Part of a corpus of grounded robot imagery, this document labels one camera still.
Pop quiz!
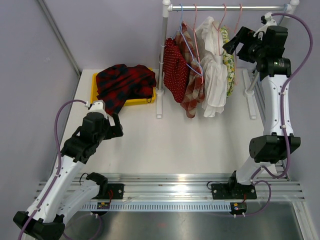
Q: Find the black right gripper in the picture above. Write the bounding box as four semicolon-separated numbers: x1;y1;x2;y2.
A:
223;26;268;64

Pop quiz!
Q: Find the lemon print skirt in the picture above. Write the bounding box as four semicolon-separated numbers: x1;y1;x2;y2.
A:
220;26;236;97

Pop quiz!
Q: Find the pink wire hanger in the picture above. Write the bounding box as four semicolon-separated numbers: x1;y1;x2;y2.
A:
233;3;243;86

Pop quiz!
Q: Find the dark red plaid skirt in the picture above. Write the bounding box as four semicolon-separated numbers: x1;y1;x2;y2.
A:
95;63;157;116

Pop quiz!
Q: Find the blue wire hanger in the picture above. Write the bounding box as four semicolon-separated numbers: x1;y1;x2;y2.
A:
276;3;288;26

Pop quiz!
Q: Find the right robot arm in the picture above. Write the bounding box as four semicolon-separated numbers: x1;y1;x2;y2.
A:
223;25;301;198

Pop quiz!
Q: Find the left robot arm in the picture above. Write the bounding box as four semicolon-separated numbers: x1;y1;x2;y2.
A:
13;112;124;240

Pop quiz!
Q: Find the white pleated skirt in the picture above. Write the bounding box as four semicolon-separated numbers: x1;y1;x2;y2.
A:
195;16;228;118

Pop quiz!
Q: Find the beige red plaid skirt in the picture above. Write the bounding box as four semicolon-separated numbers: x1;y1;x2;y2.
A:
175;22;205;119

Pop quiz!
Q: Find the red polka dot skirt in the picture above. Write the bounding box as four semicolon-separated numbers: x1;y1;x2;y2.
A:
163;38;189;104

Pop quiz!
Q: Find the yellow plastic tray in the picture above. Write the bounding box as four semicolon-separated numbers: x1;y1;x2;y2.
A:
90;67;157;107

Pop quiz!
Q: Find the white clothes rack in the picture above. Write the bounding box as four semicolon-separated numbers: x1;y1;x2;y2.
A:
155;0;301;120

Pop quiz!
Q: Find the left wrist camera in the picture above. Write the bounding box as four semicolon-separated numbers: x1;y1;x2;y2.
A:
85;100;108;119

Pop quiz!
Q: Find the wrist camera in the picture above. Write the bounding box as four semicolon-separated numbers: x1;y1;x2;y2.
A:
85;100;108;119
253;12;277;40

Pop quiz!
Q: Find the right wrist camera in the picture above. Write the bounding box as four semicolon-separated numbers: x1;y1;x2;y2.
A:
253;12;277;40

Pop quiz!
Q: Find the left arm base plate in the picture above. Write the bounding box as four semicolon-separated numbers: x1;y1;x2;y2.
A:
96;183;125;200

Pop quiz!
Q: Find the aluminium mounting rail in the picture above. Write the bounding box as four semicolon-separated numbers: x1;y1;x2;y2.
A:
34;159;307;203

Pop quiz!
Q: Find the white slotted cable duct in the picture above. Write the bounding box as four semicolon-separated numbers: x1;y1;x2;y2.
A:
80;201;231;212

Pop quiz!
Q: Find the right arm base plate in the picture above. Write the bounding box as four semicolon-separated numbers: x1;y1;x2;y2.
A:
211;183;257;200

